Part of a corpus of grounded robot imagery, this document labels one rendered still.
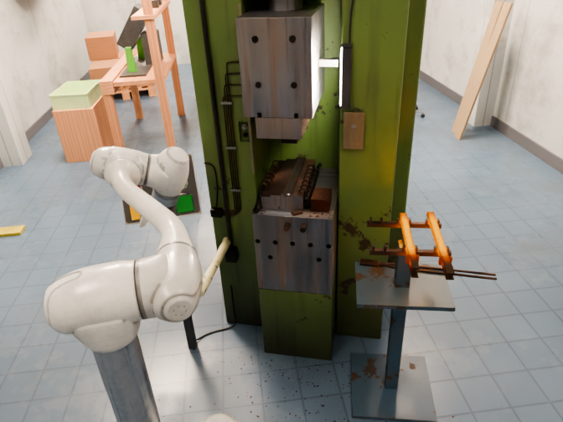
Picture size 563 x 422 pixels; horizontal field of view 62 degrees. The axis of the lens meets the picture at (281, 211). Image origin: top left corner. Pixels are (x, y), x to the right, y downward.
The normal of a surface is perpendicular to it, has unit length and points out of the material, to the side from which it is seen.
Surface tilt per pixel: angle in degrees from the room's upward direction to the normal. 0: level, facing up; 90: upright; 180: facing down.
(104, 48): 90
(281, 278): 90
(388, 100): 90
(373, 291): 0
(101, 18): 90
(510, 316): 0
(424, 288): 0
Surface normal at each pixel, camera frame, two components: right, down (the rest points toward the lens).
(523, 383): -0.04, -0.87
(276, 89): -0.19, 0.50
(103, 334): 0.25, 0.54
